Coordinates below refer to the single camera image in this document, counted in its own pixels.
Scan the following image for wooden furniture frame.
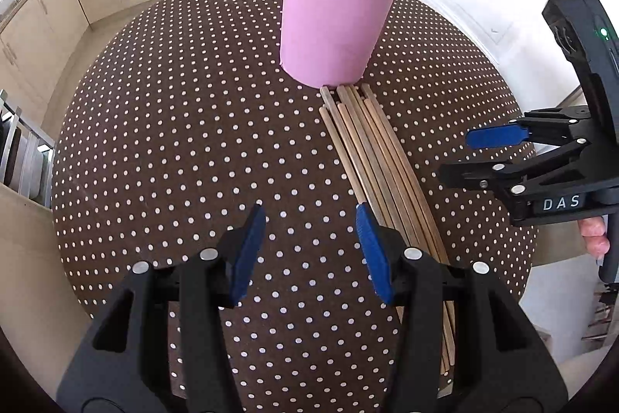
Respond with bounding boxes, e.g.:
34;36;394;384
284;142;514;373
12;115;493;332
581;283;619;346

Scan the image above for person's right hand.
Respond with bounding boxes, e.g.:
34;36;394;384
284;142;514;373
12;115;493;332
578;219;608;258

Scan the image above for pink paper cup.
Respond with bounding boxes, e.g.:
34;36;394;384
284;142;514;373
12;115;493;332
279;0;404;87

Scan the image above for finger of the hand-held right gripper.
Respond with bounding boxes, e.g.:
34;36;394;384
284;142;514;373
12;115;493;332
438;139;589;197
465;106;591;151

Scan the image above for bundle of wooden chopsticks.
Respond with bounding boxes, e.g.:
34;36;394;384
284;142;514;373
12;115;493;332
319;83;458;375

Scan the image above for brown polka dot tablecloth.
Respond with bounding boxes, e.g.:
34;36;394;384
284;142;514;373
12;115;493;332
51;0;540;413

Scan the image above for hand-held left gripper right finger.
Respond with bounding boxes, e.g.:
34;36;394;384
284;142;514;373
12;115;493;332
355;202;569;413

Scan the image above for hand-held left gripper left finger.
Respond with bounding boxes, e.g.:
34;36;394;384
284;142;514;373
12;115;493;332
55;202;268;413

